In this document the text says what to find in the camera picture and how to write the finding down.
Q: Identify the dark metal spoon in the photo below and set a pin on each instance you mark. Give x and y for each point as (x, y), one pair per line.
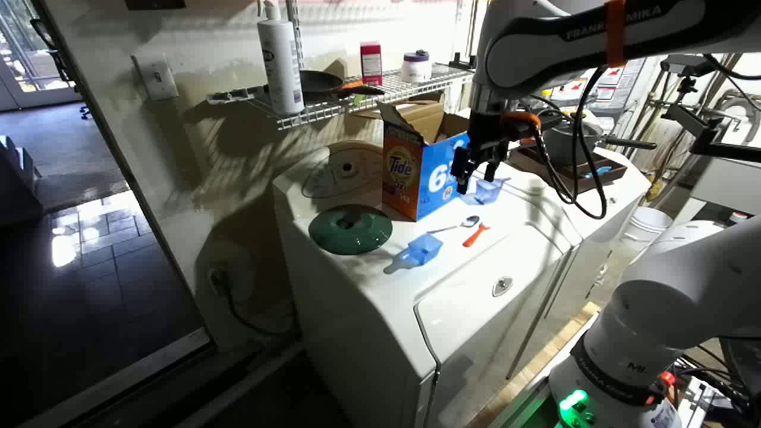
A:
(475, 223)

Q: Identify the orange green plastic item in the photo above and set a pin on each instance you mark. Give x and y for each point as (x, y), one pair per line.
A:
(362, 87)

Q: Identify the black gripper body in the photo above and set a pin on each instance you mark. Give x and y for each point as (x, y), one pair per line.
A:
(488, 131)

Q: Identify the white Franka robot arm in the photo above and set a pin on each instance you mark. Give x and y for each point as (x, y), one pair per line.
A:
(690, 293)

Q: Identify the dark brown tray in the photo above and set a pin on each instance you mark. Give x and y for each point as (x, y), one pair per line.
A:
(526, 163)

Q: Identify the black frying pan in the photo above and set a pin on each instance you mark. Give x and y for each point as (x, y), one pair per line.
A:
(322, 84)

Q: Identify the black camera stand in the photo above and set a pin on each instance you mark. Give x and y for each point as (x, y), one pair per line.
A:
(714, 146)

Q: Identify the glass paned door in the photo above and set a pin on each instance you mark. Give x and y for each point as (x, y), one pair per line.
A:
(32, 56)

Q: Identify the oval metal washer badge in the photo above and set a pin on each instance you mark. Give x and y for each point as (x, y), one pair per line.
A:
(502, 287)

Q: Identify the orange plastic spoon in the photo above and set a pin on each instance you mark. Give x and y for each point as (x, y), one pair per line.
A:
(475, 237)

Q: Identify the wooden plank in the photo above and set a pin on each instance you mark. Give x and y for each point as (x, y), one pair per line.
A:
(538, 361)

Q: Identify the white jar purple lid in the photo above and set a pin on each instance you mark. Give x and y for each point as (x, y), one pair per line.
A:
(416, 71)

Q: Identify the tall white bottle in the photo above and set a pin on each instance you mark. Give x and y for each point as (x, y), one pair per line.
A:
(281, 62)

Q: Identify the white washing machine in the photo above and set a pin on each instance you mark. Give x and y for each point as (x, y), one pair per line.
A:
(381, 317)

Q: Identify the white wall switch plate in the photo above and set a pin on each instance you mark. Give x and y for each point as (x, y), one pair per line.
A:
(157, 80)

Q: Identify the green robot base light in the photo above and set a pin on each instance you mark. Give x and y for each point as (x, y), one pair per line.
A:
(575, 408)

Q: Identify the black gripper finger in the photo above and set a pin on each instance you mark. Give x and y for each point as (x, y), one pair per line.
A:
(463, 169)
(496, 165)

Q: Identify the blue Tide detergent box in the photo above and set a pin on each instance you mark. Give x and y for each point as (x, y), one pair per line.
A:
(431, 179)

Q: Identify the green round lid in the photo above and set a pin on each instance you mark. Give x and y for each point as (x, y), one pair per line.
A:
(349, 230)

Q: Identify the pink red carton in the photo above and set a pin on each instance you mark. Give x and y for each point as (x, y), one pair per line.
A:
(372, 62)

